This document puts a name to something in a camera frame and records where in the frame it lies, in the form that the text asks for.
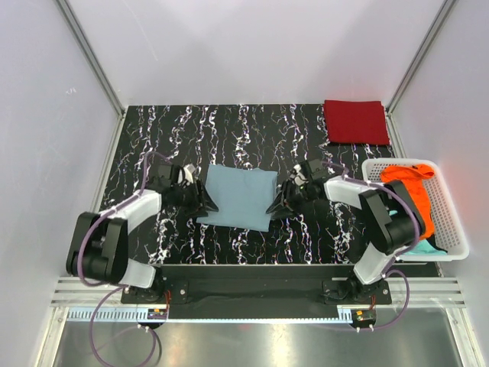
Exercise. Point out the white plastic laundry basket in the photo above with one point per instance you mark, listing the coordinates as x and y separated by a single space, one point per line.
449 234

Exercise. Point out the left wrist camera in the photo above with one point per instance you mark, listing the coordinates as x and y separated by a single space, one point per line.
186 175

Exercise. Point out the orange t-shirt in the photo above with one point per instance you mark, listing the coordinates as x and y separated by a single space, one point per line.
412 177

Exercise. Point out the folded red t-shirt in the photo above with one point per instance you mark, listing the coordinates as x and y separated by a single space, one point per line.
349 122

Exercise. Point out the left aluminium corner post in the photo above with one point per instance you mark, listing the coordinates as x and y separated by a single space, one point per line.
85 47

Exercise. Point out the teal t-shirt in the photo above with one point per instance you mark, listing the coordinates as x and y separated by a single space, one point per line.
424 247

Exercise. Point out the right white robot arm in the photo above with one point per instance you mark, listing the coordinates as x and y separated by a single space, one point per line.
393 222

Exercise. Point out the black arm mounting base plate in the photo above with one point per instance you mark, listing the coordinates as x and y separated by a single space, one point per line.
255 292

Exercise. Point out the aluminium corner post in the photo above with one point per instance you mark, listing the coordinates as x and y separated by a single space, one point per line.
421 53
85 47

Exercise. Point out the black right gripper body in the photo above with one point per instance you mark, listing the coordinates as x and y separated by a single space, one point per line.
300 194

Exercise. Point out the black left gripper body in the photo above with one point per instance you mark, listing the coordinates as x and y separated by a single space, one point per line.
187 198

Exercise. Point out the light blue t-shirt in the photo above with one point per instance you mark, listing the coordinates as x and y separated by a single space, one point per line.
242 196

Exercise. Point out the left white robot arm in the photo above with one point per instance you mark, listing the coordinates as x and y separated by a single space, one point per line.
99 247

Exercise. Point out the right aluminium corner post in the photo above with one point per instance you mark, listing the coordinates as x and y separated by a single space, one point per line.
421 53

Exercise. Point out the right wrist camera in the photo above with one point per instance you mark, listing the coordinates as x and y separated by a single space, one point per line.
297 176

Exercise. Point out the aluminium frame rail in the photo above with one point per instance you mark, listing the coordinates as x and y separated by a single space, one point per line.
427 292

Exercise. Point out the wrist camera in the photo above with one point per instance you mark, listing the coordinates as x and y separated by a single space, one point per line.
297 176
186 175

